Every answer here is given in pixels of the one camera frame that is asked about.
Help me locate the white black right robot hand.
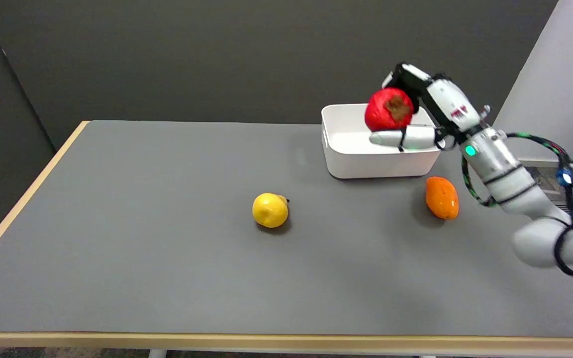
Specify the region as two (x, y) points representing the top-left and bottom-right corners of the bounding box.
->
(369, 62), (491, 152)

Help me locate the red tomato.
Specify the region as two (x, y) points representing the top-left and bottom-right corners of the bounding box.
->
(365, 88), (415, 132)

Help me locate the white plastic box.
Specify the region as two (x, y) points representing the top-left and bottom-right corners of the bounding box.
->
(321, 103), (443, 179)

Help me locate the orange oval fruit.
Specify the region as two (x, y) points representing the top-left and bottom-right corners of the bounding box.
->
(425, 176), (460, 220)

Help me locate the yellow pear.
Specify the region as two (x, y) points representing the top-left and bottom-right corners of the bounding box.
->
(252, 192), (290, 229)

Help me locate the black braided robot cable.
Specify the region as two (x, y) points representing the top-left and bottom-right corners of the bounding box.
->
(461, 132), (573, 278)

